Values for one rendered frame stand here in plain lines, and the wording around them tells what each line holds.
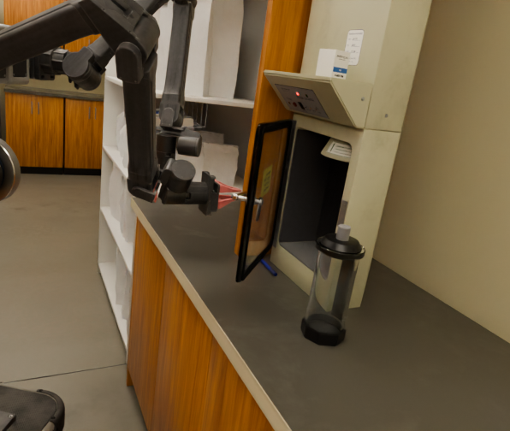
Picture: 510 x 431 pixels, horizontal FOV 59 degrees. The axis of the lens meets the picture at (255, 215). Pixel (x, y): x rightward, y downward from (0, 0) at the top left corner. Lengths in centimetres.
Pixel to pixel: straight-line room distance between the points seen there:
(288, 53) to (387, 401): 93
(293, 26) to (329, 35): 17
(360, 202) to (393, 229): 51
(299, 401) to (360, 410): 11
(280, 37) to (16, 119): 479
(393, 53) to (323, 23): 26
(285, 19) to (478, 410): 105
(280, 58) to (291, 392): 89
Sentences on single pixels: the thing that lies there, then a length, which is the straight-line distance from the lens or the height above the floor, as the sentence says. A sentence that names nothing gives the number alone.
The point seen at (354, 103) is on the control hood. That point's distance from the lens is 104.
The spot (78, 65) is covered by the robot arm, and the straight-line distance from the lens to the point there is 145.
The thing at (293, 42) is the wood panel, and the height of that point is 160.
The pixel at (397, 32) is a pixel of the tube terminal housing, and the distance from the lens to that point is 110.
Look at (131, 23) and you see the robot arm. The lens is 82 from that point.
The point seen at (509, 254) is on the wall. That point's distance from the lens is 135.
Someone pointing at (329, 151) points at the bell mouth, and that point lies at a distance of 120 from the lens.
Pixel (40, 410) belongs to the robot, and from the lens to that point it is 193.
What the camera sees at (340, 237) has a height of 119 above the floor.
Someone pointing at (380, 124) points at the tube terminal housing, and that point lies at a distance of 110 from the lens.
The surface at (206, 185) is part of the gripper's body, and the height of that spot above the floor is 122.
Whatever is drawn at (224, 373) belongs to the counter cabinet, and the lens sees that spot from 114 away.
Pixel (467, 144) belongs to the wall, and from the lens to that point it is 143.
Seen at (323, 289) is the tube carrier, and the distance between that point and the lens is 100.
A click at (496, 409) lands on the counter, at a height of 94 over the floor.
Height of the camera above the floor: 149
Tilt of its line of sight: 17 degrees down
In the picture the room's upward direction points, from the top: 8 degrees clockwise
